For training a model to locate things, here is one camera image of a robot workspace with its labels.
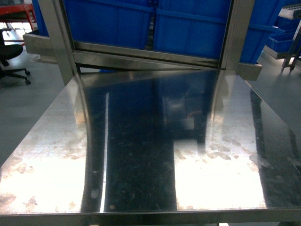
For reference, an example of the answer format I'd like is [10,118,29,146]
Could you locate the left blue storage bin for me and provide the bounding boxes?
[32,0,156,50]

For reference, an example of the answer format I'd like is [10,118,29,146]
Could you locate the blue storage bin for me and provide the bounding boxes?
[153,0,285,64]
[32,0,156,50]

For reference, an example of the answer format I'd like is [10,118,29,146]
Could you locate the right blue storage bin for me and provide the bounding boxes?
[153,0,285,64]

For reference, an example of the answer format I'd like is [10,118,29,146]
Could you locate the metal side shelf rack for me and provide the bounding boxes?
[258,0,301,71]

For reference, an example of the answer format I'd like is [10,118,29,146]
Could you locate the black office chair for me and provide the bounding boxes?
[0,28,31,85]

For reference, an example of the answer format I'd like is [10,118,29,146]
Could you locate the blue bins on side rack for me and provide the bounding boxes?
[266,17,301,53]

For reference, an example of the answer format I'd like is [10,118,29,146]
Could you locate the stainless steel rack frame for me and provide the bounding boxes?
[24,0,262,84]

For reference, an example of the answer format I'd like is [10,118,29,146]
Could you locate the red metal workbench frame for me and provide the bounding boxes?
[0,4,37,31]

